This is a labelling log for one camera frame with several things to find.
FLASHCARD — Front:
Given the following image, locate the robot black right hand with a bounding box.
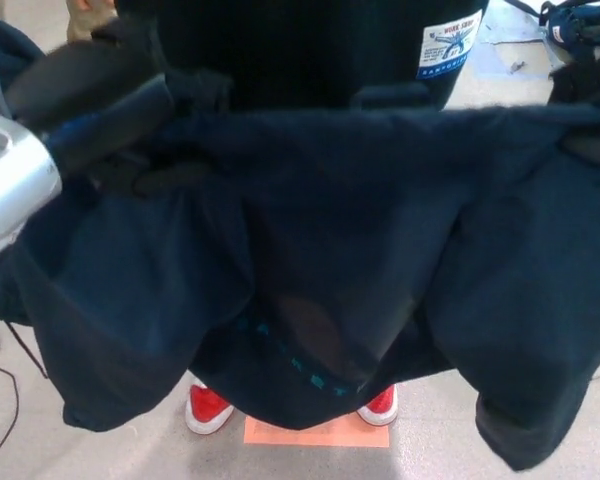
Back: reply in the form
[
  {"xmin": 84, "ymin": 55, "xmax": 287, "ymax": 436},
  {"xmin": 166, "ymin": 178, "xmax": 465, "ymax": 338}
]
[{"xmin": 548, "ymin": 48, "xmax": 600, "ymax": 170}]

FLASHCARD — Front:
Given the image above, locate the dark navy blue coat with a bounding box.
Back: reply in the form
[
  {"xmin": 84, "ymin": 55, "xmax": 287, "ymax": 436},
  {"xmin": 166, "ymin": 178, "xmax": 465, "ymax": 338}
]
[{"xmin": 0, "ymin": 9, "xmax": 600, "ymax": 472}]

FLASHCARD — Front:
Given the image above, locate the orange rectangular floor marker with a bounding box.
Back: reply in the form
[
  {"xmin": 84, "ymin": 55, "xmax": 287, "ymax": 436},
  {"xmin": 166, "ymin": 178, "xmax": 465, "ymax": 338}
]
[{"xmin": 242, "ymin": 415, "xmax": 389, "ymax": 449}]

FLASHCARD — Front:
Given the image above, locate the thin black floor cable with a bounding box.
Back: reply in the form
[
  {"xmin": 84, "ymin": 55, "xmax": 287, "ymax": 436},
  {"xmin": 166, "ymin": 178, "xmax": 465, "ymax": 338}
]
[{"xmin": 0, "ymin": 356, "xmax": 21, "ymax": 464}]

